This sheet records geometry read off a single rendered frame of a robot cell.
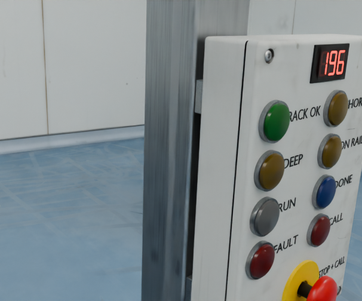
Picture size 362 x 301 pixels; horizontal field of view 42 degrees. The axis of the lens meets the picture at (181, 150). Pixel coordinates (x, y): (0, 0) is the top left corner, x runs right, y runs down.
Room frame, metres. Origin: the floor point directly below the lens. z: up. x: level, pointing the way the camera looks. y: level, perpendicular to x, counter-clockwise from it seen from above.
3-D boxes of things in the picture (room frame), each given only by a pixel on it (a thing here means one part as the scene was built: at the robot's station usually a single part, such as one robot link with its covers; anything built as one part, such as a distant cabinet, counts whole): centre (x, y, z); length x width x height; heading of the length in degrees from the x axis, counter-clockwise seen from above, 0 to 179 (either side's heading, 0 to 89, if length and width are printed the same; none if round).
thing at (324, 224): (0.37, -0.12, 0.96); 0.03 x 0.01 x 0.03; 133
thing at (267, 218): (0.32, -0.07, 0.99); 0.03 x 0.01 x 0.03; 133
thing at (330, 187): (0.37, -0.12, 0.99); 0.03 x 0.01 x 0.03; 133
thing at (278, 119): (0.32, -0.07, 1.06); 0.03 x 0.01 x 0.03; 133
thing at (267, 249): (0.32, -0.07, 0.96); 0.03 x 0.01 x 0.03; 133
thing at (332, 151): (0.37, -0.12, 1.03); 0.03 x 0.01 x 0.03; 133
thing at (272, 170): (0.32, -0.07, 1.03); 0.03 x 0.01 x 0.03; 133
